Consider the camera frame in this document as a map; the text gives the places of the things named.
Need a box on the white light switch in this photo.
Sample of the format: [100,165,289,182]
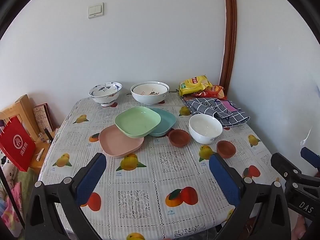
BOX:
[87,2,104,19]

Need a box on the teal square plate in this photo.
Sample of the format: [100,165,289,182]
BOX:
[147,108,177,137]

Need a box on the brown patterned booklet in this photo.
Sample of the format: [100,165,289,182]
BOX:
[33,102,54,134]

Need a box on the green square plate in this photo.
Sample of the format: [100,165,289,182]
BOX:
[114,106,161,139]

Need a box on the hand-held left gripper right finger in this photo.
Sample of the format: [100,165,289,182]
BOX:
[209,152,292,240]

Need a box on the blue patterned white bowl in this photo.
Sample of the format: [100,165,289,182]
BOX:
[89,82,123,107]

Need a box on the grey checked cloth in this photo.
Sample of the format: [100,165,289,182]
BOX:
[182,97,250,128]

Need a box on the pink square plate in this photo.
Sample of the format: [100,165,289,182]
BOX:
[98,124,145,159]

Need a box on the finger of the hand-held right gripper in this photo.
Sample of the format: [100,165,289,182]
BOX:
[301,147,320,170]
[271,152,304,188]

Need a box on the plain white bowl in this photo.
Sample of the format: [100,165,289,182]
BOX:
[188,114,223,145]

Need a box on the yellow chip bag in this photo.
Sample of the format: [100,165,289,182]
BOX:
[178,75,213,97]

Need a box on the wooden chair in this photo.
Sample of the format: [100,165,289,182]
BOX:
[0,94,60,176]

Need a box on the large white serving bowl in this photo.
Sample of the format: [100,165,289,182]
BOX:
[130,81,170,105]

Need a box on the pink cloth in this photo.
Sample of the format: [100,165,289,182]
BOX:
[224,100,240,112]

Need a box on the red chip bag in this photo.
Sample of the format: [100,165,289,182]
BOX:
[192,85,225,99]

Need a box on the colourful floral cloth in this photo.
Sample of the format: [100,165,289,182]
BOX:
[0,152,27,238]

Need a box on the small brown bowl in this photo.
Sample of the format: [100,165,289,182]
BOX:
[168,129,190,147]
[216,140,236,159]

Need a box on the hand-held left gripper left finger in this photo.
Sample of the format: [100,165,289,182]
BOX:
[24,152,107,240]

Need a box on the fruit print tablecloth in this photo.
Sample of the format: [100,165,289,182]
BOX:
[37,94,288,240]

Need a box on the red paper bag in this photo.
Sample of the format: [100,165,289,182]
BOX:
[0,116,37,172]

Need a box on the brown wooden door frame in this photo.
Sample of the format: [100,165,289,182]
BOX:
[219,0,237,90]

